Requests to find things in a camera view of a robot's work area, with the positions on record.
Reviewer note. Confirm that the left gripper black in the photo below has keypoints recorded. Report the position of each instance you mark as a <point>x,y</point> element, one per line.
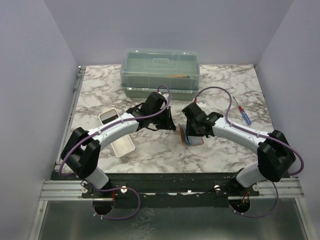
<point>168,123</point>

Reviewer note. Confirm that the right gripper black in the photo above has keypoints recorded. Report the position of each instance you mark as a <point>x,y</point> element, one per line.
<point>190,132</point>

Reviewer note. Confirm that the brown leather card holder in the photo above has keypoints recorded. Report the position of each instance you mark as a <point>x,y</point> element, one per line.
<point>189,140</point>

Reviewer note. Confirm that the white rectangular tray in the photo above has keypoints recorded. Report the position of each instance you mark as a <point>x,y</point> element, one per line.
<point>122,144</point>

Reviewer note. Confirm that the black credit card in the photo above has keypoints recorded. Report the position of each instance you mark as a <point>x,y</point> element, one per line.
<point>107,117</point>

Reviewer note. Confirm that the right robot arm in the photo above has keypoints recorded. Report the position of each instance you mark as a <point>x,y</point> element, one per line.
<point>274,158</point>

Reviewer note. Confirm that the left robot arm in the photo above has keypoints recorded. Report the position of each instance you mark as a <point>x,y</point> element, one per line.
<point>82,150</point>

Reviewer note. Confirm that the green clear-lid storage box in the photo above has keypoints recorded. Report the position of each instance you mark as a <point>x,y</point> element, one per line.
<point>144,70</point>

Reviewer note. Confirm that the red blue screwdriver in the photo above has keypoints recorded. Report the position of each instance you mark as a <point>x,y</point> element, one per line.
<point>243,113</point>

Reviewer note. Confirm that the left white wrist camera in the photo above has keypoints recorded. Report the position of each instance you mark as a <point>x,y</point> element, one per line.
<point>164,94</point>

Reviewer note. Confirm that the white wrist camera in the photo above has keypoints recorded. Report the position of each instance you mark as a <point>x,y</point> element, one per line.
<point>164,94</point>
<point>201,104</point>

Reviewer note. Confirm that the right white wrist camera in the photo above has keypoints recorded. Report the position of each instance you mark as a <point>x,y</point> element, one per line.
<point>201,104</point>

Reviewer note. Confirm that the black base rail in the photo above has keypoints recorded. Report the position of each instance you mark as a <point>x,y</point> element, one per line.
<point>171,190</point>

